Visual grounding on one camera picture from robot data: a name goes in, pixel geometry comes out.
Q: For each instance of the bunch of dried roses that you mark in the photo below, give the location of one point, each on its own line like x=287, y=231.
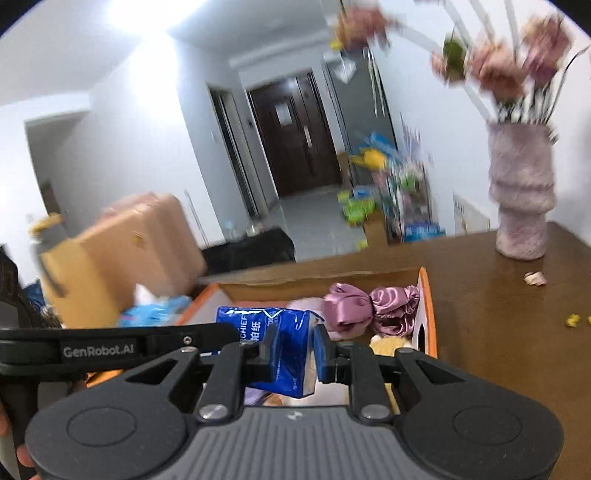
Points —
x=498, y=69

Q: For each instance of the grey side door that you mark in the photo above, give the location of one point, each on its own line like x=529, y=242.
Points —
x=233, y=152

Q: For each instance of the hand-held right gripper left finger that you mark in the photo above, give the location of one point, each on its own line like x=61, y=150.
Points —
x=272, y=344

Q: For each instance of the yellow and white plush cloth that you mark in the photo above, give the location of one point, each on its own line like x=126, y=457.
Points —
x=390, y=344

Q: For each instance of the dark brown entrance door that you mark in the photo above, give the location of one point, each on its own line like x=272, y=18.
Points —
x=291, y=134

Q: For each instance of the lavender feather decoration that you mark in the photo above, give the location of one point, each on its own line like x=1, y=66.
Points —
x=411, y=136

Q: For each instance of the scattered yellow petal bits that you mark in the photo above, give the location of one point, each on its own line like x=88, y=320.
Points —
x=573, y=320

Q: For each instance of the yellow and blue bag pile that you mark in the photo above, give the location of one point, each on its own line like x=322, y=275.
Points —
x=374, y=152

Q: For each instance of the dark blue tissue packet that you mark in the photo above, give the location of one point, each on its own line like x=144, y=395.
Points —
x=286, y=341

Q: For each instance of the hanging pale ribbons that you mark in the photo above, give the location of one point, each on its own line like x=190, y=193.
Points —
x=375, y=83

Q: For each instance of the paper note on refrigerator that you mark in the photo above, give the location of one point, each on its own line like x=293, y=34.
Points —
x=345, y=71

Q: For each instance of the cardboard box with orange rim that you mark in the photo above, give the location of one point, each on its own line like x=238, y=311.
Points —
x=425, y=304

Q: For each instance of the small cardboard carton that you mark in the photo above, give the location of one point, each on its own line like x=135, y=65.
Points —
x=376, y=233

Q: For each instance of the person's left hand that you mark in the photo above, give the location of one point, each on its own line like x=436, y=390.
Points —
x=27, y=457

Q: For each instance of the tall cardboard carton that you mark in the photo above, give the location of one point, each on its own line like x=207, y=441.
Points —
x=344, y=168

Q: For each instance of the yellow thermos jug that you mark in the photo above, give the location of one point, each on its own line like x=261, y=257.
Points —
x=78, y=281

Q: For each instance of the grey refrigerator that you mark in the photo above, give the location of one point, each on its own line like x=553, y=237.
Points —
x=360, y=101

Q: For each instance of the black cushioned chair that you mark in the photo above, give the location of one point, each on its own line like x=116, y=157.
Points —
x=249, y=251

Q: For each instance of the light blue tissue pack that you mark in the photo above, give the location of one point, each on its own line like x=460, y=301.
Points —
x=152, y=311

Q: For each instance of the green packets pile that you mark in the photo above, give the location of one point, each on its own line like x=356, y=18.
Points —
x=360, y=205

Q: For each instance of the pink textured vase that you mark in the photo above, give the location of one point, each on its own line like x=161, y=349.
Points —
x=521, y=194

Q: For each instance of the fallen pale petal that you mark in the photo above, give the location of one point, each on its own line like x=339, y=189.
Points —
x=535, y=278

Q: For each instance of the blue packets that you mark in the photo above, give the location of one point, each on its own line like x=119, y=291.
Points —
x=422, y=233

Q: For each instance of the pink ribbed suitcase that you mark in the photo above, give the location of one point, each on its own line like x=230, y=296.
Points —
x=157, y=244

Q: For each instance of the round ceiling light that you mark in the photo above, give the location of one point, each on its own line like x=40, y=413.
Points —
x=143, y=23

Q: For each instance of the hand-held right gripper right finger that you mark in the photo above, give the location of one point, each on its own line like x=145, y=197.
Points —
x=322, y=346

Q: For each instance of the light mauve satin scrunchie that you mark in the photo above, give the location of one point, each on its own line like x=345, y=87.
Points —
x=346, y=309

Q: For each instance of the white leaning panel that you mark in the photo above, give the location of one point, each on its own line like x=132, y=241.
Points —
x=471, y=214

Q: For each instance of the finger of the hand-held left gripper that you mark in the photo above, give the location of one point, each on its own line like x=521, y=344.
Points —
x=189, y=339

